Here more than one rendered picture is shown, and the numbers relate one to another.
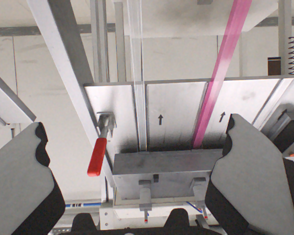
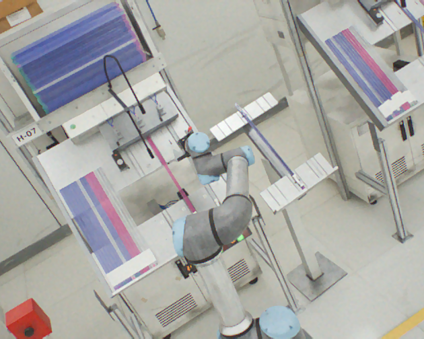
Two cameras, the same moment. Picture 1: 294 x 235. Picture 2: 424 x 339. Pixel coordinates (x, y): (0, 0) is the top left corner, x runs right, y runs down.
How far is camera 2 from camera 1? 2.03 m
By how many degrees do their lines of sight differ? 35
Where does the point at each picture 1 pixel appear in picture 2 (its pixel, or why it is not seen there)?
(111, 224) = (157, 60)
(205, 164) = (144, 133)
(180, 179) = (149, 121)
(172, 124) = (164, 142)
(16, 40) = (299, 81)
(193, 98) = (165, 156)
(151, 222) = (134, 72)
